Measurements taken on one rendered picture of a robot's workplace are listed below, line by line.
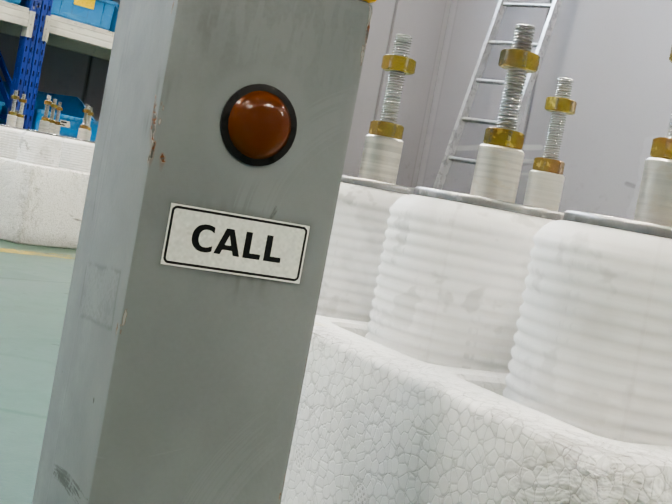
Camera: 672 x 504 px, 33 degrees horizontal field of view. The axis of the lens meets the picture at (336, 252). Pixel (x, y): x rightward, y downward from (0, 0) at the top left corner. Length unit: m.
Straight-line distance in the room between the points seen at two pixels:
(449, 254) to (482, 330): 0.04
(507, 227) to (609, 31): 7.32
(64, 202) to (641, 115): 5.38
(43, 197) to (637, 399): 2.29
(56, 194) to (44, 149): 0.11
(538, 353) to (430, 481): 0.06
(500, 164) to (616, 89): 7.16
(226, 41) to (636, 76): 7.30
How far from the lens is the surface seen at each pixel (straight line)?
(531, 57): 0.56
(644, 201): 0.46
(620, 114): 7.65
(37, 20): 5.34
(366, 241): 0.61
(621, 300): 0.42
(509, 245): 0.51
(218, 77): 0.37
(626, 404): 0.42
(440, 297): 0.51
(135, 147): 0.38
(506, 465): 0.40
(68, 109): 5.80
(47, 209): 2.66
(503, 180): 0.55
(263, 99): 0.38
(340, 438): 0.50
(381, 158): 0.65
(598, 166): 7.66
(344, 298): 0.61
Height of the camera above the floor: 0.25
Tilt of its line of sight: 3 degrees down
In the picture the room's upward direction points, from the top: 11 degrees clockwise
